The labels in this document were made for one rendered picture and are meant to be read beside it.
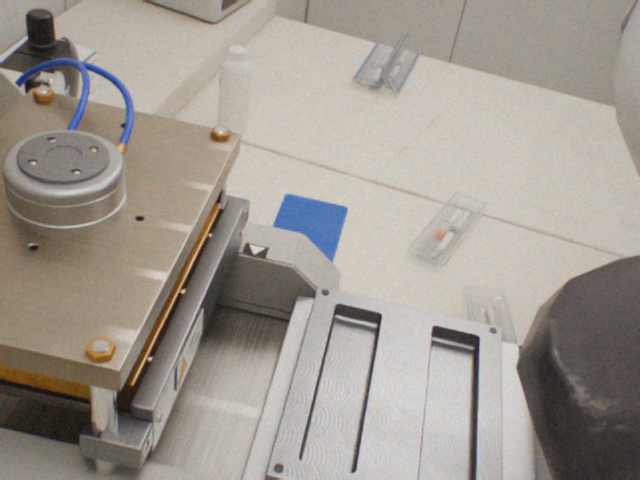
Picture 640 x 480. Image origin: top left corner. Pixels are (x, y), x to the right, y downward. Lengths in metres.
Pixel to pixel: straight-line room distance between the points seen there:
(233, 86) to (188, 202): 0.72
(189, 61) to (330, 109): 0.26
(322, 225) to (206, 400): 0.53
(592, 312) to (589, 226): 1.05
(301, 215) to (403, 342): 0.54
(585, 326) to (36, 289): 0.34
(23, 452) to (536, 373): 0.38
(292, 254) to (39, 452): 0.28
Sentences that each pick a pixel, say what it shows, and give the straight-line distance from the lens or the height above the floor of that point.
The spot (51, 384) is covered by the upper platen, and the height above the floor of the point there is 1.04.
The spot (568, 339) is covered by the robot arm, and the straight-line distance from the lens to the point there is 0.28.
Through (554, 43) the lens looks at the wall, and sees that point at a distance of 3.13.
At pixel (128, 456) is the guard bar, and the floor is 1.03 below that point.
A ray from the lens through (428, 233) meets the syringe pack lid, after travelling 1.16.
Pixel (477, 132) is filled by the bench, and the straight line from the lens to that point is 1.49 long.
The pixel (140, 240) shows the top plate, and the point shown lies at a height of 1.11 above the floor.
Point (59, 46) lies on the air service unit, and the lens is 0.84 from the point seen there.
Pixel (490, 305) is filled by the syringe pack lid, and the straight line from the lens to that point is 1.08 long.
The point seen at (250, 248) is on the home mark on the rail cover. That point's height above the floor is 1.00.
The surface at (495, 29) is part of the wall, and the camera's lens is 3.13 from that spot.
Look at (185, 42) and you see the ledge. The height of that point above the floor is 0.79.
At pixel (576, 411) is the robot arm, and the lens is 0.26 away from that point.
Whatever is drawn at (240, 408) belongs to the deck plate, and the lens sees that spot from 0.68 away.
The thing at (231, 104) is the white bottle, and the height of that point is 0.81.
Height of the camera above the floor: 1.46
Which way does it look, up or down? 39 degrees down
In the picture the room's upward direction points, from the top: 10 degrees clockwise
